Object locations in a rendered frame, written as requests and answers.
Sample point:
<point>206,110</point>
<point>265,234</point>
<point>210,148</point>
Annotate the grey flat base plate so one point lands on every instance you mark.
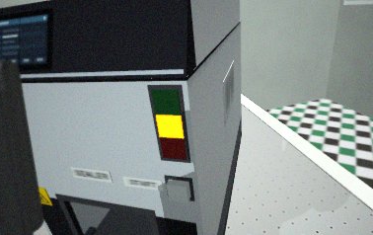
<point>278,190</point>

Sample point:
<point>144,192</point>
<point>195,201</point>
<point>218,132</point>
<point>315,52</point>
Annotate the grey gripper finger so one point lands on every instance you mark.
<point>20,205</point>

